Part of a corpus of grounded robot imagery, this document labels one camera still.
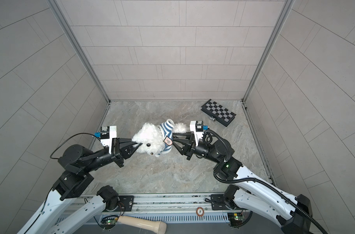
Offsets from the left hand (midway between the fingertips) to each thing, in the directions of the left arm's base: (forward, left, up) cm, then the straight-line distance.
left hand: (143, 146), depth 50 cm
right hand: (+3, -10, -3) cm, 10 cm away
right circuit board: (-19, -39, -38) cm, 58 cm away
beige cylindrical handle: (-22, -1, -34) cm, 40 cm away
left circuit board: (-20, +19, -35) cm, 44 cm away
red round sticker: (-16, -22, -37) cm, 46 cm away
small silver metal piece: (+39, -35, -37) cm, 64 cm away
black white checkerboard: (+43, -41, -36) cm, 69 cm away
